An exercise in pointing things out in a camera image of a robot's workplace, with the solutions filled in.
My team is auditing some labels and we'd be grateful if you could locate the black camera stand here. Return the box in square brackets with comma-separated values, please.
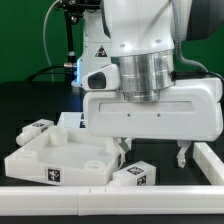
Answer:
[56, 0, 102, 84]

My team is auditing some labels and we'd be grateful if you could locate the white obstacle wall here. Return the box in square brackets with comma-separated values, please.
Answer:
[0, 186, 224, 216]
[193, 142, 224, 186]

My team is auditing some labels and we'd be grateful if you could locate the white front obstacle wall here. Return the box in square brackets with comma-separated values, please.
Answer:
[0, 186, 224, 216]

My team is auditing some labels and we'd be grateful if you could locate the black cable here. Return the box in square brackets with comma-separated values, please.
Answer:
[23, 64, 73, 83]

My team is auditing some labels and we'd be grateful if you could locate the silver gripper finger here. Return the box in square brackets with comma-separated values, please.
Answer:
[176, 140, 191, 168]
[114, 137, 132, 162]

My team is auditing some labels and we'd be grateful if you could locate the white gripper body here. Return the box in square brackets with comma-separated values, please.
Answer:
[83, 78, 223, 141]

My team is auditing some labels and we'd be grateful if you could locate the white marker base plate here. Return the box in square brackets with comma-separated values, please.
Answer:
[57, 112, 85, 128]

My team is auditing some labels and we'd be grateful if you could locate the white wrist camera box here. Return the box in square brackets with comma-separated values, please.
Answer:
[82, 64, 120, 91]

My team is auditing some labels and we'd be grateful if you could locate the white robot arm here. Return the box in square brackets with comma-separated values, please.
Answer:
[82, 0, 223, 167]

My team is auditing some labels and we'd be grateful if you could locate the white square table top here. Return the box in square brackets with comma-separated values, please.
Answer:
[5, 126, 124, 186]

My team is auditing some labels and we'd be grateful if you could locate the white right obstacle wall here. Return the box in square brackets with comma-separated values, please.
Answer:
[193, 142, 224, 186]

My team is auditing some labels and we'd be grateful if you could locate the grey cable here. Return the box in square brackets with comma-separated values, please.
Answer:
[42, 0, 63, 83]

